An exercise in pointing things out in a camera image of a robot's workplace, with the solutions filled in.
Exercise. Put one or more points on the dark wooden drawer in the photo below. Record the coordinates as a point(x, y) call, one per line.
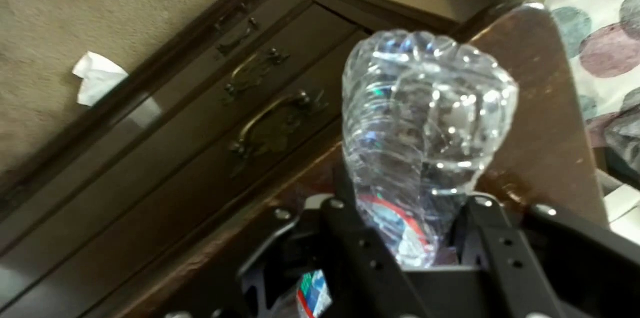
point(200, 193)
point(200, 122)
point(190, 82)

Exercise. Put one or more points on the crumpled white paper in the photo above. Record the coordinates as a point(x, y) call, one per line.
point(97, 79)

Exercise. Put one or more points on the clear plastic water bottle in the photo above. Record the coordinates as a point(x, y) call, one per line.
point(425, 107)

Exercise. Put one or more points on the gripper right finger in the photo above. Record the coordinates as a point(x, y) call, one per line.
point(560, 268)

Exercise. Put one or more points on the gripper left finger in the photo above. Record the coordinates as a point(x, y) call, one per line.
point(350, 253)

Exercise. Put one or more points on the dark wooden dresser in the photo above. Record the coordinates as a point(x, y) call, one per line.
point(165, 168)

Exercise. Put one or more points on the polka dot fabric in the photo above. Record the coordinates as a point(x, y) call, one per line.
point(605, 32)

